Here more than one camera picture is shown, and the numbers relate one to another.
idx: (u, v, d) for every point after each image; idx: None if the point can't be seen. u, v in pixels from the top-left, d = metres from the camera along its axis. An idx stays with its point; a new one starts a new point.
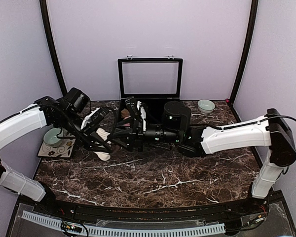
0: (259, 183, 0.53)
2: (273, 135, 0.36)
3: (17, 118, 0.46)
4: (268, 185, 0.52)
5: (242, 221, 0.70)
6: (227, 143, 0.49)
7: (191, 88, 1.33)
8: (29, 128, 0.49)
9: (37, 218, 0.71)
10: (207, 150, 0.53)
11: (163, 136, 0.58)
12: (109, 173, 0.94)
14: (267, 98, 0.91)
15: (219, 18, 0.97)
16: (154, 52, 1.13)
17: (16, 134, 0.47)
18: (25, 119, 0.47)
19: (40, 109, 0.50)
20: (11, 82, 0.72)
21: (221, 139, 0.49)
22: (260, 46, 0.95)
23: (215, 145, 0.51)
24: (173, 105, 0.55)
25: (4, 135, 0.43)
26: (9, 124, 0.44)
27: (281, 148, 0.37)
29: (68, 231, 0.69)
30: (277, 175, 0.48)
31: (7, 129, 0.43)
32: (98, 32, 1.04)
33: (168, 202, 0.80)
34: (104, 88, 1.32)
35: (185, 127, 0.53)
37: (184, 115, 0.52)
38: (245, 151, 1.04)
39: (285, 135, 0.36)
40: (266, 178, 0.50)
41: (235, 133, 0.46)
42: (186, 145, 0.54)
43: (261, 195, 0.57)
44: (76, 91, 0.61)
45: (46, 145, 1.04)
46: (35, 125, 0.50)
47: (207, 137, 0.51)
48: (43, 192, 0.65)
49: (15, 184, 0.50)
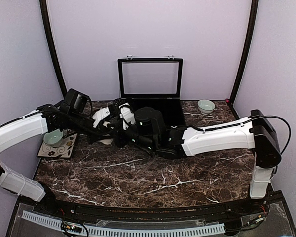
0: (253, 183, 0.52)
2: (257, 138, 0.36)
3: (21, 122, 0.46)
4: (263, 185, 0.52)
5: (242, 221, 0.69)
6: (208, 146, 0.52)
7: (192, 87, 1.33)
8: (30, 133, 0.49)
9: (37, 218, 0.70)
10: (188, 151, 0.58)
11: (137, 138, 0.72)
12: (109, 173, 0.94)
14: (267, 98, 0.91)
15: (219, 17, 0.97)
16: (154, 52, 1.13)
17: (17, 138, 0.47)
18: (28, 124, 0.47)
19: (43, 116, 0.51)
20: (11, 82, 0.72)
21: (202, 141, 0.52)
22: (260, 45, 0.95)
23: (196, 147, 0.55)
24: (144, 111, 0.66)
25: (6, 138, 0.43)
26: (13, 127, 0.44)
27: (266, 152, 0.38)
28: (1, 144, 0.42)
29: (68, 231, 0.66)
30: (270, 175, 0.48)
31: (10, 132, 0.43)
32: (98, 32, 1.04)
33: (168, 202, 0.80)
34: (104, 88, 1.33)
35: (157, 131, 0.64)
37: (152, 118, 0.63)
38: (245, 151, 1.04)
39: (269, 137, 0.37)
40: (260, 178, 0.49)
41: (217, 136, 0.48)
42: (165, 147, 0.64)
43: (260, 195, 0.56)
44: (74, 92, 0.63)
45: (46, 145, 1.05)
46: (37, 131, 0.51)
47: (188, 139, 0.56)
48: (43, 192, 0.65)
49: (14, 184, 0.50)
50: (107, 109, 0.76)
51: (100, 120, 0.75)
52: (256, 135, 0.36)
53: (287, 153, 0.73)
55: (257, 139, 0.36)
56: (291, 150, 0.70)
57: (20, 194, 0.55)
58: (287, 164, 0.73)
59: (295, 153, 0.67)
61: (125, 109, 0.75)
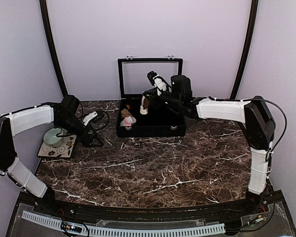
0: (251, 173, 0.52)
2: (246, 109, 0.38)
3: (34, 109, 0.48)
4: (261, 178, 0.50)
5: (242, 221, 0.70)
6: (217, 113, 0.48)
7: (192, 88, 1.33)
8: (39, 121, 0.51)
9: (37, 218, 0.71)
10: (200, 114, 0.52)
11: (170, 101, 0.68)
12: (109, 173, 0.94)
14: (267, 98, 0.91)
15: (219, 18, 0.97)
16: (154, 52, 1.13)
17: (29, 124, 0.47)
18: (39, 111, 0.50)
19: (51, 106, 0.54)
20: (10, 83, 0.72)
21: (213, 107, 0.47)
22: (260, 46, 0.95)
23: (208, 111, 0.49)
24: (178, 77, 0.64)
25: (22, 121, 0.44)
26: (28, 112, 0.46)
27: (255, 129, 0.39)
28: (18, 127, 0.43)
29: (68, 231, 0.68)
30: (264, 164, 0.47)
31: (26, 116, 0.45)
32: (98, 32, 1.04)
33: (168, 202, 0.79)
34: (104, 88, 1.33)
35: (184, 92, 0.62)
37: (182, 81, 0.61)
38: (245, 151, 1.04)
39: (259, 114, 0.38)
40: (255, 165, 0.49)
41: (224, 103, 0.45)
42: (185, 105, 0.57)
43: (257, 190, 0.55)
44: (70, 97, 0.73)
45: (46, 145, 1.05)
46: (44, 119, 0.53)
47: (203, 103, 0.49)
48: (45, 186, 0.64)
49: (23, 173, 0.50)
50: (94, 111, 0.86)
51: (90, 120, 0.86)
52: (245, 107, 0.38)
53: (287, 153, 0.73)
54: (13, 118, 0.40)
55: (245, 111, 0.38)
56: (291, 150, 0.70)
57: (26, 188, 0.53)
58: (287, 164, 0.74)
59: (295, 153, 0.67)
61: (157, 79, 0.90)
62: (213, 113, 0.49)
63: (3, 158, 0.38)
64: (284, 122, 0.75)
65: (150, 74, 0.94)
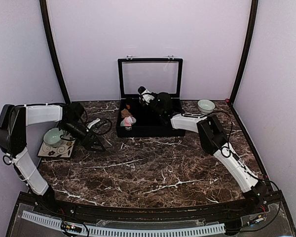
0: (233, 176, 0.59)
2: (199, 124, 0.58)
3: (46, 106, 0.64)
4: (240, 176, 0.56)
5: (242, 221, 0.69)
6: (184, 126, 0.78)
7: (192, 88, 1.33)
8: (48, 116, 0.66)
9: (37, 218, 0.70)
10: (172, 125, 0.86)
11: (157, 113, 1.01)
12: (109, 173, 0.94)
14: (267, 99, 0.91)
15: (219, 18, 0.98)
16: (155, 52, 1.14)
17: (40, 117, 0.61)
18: (49, 108, 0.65)
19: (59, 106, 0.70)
20: (11, 82, 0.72)
21: (180, 121, 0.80)
22: (260, 46, 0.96)
23: (177, 124, 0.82)
24: (164, 95, 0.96)
25: (34, 112, 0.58)
26: (40, 107, 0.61)
27: (205, 138, 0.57)
28: (32, 115, 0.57)
29: (68, 231, 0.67)
30: (231, 160, 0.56)
31: (39, 109, 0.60)
32: (98, 31, 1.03)
33: (168, 202, 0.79)
34: (104, 88, 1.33)
35: (165, 107, 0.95)
37: (165, 100, 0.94)
38: (245, 151, 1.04)
39: (207, 128, 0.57)
40: (229, 166, 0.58)
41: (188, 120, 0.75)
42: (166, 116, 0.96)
43: (245, 188, 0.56)
44: (76, 102, 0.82)
45: (46, 145, 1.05)
46: (53, 116, 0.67)
47: (173, 118, 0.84)
48: (45, 183, 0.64)
49: (28, 165, 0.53)
50: (97, 119, 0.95)
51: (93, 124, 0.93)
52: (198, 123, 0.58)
53: (288, 153, 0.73)
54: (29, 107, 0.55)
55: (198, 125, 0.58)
56: (291, 150, 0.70)
57: (28, 183, 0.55)
58: (287, 164, 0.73)
59: None
61: (145, 95, 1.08)
62: (179, 125, 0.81)
63: (16, 139, 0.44)
64: (285, 122, 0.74)
65: (139, 90, 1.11)
